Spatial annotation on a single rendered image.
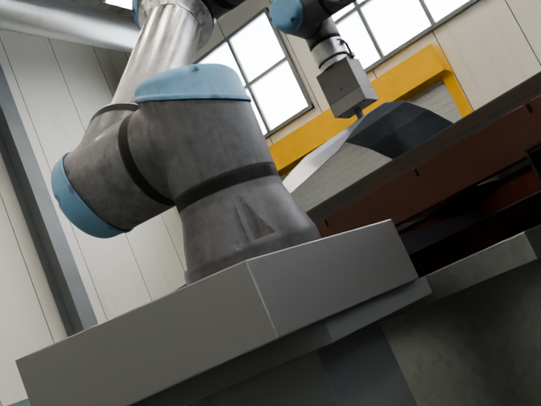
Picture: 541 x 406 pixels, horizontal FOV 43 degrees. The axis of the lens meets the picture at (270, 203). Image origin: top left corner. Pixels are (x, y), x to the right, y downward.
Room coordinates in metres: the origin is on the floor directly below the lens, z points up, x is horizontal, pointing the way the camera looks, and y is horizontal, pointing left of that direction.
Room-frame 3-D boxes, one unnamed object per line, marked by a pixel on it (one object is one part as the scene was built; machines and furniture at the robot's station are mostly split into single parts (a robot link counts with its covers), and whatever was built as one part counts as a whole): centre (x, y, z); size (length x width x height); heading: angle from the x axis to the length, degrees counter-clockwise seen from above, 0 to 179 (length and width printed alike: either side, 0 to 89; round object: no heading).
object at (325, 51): (1.45, -0.26, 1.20); 0.08 x 0.08 x 0.05
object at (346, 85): (1.46, -0.26, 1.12); 0.10 x 0.09 x 0.16; 147
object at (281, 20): (1.36, -0.22, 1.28); 0.11 x 0.11 x 0.08; 61
